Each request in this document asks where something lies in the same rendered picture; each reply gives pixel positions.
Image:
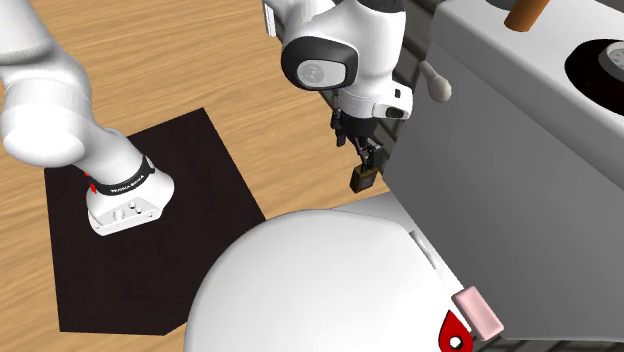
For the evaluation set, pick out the red teardrop-shaped tag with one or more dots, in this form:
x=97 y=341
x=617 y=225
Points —
x=449 y=329

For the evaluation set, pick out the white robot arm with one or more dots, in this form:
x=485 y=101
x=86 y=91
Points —
x=48 y=107

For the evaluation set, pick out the dark robot stand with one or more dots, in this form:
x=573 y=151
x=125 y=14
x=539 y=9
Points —
x=195 y=204

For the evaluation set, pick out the brown cylinder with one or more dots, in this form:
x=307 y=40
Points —
x=525 y=14

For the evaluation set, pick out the pink rectangular block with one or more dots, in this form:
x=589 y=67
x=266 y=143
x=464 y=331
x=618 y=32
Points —
x=478 y=313

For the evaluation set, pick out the grey round disc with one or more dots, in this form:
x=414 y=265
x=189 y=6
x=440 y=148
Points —
x=614 y=57

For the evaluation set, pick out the black round dish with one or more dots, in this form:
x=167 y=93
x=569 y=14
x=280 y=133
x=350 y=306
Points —
x=587 y=80

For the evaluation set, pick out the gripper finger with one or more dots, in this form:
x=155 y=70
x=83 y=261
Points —
x=364 y=176
x=340 y=137

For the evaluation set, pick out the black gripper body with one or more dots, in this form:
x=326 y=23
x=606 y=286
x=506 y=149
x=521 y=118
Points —
x=357 y=126

